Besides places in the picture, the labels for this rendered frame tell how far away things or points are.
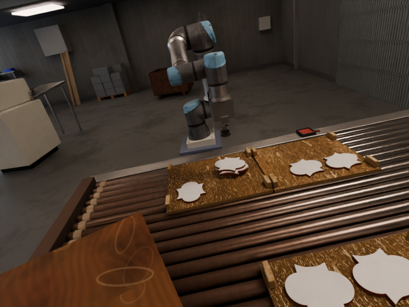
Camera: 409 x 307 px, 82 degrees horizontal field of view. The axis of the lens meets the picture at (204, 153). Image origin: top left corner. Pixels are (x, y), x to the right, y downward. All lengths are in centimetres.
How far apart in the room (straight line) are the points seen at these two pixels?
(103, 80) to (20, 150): 542
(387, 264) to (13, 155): 480
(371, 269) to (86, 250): 71
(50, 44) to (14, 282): 1026
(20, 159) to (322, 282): 465
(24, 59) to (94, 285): 1149
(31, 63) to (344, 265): 1166
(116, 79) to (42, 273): 887
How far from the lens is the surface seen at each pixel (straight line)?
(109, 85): 958
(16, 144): 476
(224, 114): 93
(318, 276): 68
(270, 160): 112
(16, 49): 1202
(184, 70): 98
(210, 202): 90
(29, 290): 75
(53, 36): 1072
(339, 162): 110
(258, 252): 75
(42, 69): 1164
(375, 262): 74
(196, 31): 133
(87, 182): 131
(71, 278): 71
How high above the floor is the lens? 149
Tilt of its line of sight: 26 degrees down
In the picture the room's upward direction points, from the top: 11 degrees counter-clockwise
